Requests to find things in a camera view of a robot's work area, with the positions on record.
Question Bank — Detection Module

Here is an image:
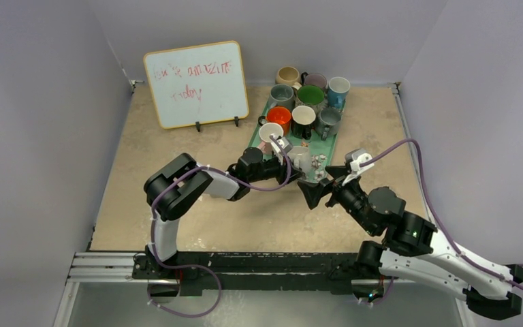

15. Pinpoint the green floral tray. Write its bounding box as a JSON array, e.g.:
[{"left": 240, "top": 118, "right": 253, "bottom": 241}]
[{"left": 261, "top": 92, "right": 346, "bottom": 182}]

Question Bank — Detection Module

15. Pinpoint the grey mug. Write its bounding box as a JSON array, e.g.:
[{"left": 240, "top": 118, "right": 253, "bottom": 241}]
[{"left": 267, "top": 84, "right": 295, "bottom": 112}]

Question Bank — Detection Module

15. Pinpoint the grey-blue upside-down mug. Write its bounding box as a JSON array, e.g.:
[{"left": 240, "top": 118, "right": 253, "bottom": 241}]
[{"left": 315, "top": 108, "right": 342, "bottom": 140}]

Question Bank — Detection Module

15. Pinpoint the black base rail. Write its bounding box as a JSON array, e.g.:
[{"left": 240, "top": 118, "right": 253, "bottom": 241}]
[{"left": 67, "top": 250, "right": 465, "bottom": 299}]

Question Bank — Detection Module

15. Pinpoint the mauve purple mug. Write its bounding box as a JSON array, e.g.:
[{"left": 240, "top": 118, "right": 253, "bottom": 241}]
[{"left": 300, "top": 72, "right": 328, "bottom": 91}]

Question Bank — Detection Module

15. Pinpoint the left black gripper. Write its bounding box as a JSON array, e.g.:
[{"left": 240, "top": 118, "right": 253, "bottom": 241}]
[{"left": 247, "top": 153, "right": 304, "bottom": 187}]

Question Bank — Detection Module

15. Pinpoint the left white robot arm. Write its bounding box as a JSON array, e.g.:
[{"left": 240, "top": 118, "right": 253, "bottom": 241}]
[{"left": 144, "top": 147, "right": 303, "bottom": 279}]

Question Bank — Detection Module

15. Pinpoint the cream white mug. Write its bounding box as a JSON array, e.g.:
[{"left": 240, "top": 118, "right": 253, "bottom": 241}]
[{"left": 291, "top": 83, "right": 326, "bottom": 112}]

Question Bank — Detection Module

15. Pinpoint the pink faceted mug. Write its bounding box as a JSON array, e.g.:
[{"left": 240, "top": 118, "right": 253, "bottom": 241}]
[{"left": 257, "top": 123, "right": 283, "bottom": 155}]

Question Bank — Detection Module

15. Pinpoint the black mug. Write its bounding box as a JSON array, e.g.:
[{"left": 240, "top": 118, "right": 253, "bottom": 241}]
[{"left": 291, "top": 106, "right": 316, "bottom": 140}]

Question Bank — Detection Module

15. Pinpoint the beige brown mug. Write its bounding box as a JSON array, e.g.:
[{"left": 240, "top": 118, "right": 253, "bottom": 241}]
[{"left": 275, "top": 66, "right": 302, "bottom": 86}]

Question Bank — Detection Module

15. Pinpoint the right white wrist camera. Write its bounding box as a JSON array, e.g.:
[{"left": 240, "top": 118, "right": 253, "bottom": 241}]
[{"left": 343, "top": 148, "right": 375, "bottom": 186}]

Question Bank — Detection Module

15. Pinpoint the orange mug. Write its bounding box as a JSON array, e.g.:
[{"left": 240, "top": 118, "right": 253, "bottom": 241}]
[{"left": 258, "top": 106, "right": 292, "bottom": 133}]

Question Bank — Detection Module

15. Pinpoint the white speckled mug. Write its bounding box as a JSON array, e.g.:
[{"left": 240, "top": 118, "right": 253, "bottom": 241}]
[{"left": 288, "top": 146, "right": 312, "bottom": 178}]

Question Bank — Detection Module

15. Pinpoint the white whiteboard yellow frame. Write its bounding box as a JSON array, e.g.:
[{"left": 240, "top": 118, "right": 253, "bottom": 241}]
[{"left": 143, "top": 40, "right": 249, "bottom": 129}]

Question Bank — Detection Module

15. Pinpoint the blue teal mug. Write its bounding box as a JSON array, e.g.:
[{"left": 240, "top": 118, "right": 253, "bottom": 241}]
[{"left": 327, "top": 76, "right": 351, "bottom": 109}]

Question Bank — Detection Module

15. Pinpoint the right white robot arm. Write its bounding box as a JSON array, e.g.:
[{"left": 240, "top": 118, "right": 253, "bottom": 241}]
[{"left": 298, "top": 175, "right": 523, "bottom": 321}]

